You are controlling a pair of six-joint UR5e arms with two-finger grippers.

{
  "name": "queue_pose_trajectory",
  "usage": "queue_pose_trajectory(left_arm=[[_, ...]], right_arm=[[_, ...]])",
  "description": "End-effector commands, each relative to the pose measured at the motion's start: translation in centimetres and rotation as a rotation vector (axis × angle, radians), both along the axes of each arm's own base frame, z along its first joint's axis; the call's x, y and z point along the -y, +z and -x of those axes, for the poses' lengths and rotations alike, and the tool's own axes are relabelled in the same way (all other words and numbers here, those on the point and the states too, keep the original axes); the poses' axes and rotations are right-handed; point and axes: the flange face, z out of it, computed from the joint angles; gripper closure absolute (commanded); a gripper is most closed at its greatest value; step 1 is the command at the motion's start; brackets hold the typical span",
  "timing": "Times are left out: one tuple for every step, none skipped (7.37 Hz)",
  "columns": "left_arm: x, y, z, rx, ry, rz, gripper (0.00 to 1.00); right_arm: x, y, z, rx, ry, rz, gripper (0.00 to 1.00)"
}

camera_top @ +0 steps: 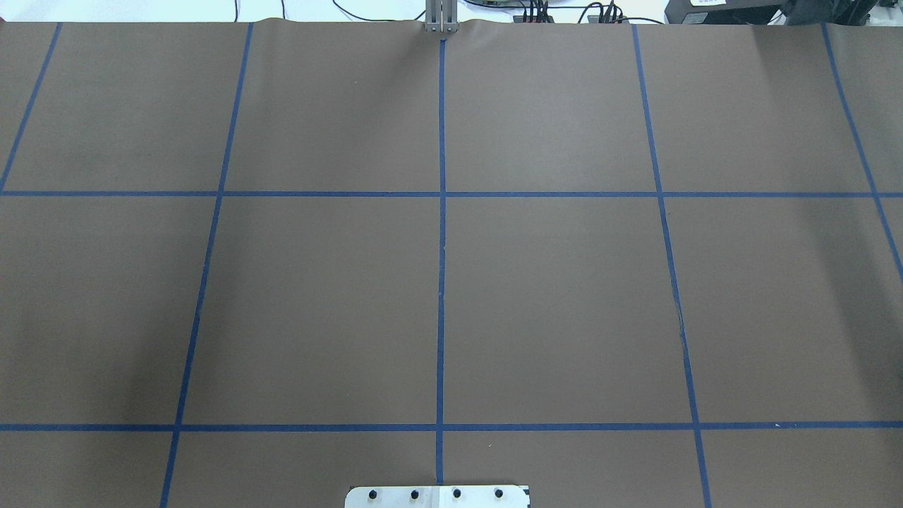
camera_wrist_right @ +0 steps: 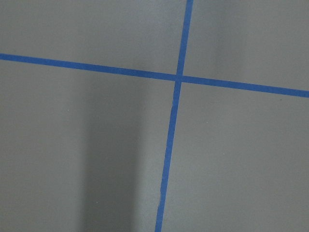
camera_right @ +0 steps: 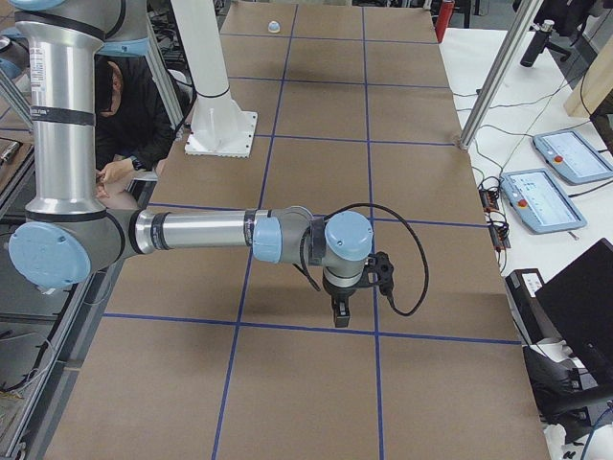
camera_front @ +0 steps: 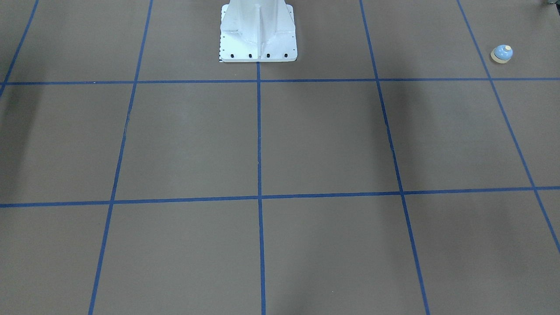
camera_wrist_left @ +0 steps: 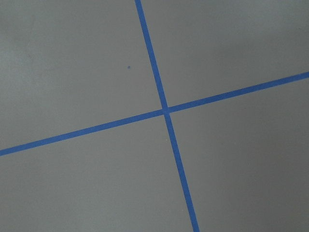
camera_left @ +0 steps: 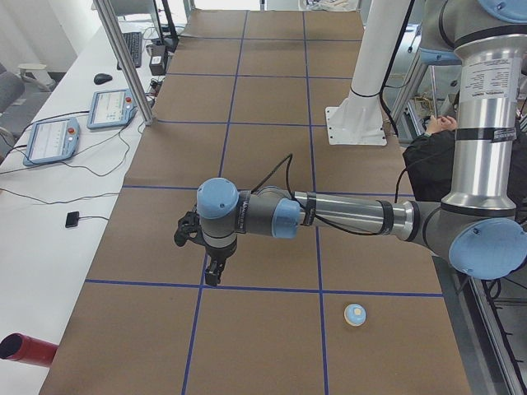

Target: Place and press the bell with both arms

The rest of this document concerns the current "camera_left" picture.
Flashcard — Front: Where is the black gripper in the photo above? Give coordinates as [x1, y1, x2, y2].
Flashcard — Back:
[204, 244, 237, 286]

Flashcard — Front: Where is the blue white call bell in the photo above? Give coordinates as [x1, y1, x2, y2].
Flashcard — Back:
[343, 304, 366, 327]

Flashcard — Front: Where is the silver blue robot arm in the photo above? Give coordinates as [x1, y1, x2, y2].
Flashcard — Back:
[175, 1, 526, 286]

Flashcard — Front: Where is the small black square puck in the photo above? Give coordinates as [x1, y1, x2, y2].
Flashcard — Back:
[65, 211, 80, 229]

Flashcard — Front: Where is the brown paper table mat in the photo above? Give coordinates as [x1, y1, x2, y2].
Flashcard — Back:
[41, 11, 470, 394]

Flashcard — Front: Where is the far blue teach pendant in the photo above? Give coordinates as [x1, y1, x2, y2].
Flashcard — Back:
[87, 89, 137, 130]

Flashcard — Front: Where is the blue teach pendant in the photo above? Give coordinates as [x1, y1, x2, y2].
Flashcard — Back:
[87, 89, 137, 130]
[23, 118, 80, 166]

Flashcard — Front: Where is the near blue teach pendant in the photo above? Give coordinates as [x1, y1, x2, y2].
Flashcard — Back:
[23, 118, 80, 166]

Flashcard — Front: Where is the red cylinder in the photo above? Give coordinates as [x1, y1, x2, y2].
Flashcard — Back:
[1, 333, 58, 368]

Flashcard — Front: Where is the black computer mouse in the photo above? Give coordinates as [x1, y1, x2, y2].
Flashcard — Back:
[93, 73, 113, 86]

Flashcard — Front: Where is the black power adapter box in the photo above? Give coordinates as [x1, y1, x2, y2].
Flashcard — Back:
[149, 45, 168, 76]

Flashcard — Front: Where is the black monitor stand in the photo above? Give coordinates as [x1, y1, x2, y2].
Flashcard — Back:
[157, 0, 180, 53]

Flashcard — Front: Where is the person in black jacket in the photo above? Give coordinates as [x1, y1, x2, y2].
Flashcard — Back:
[403, 116, 526, 224]

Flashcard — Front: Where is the black keyboard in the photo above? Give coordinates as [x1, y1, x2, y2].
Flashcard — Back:
[122, 31, 143, 68]

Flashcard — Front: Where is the white camera mast pedestal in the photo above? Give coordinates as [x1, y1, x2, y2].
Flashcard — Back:
[325, 0, 413, 146]

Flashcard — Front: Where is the aluminium frame post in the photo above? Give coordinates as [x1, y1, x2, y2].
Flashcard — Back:
[93, 0, 154, 126]

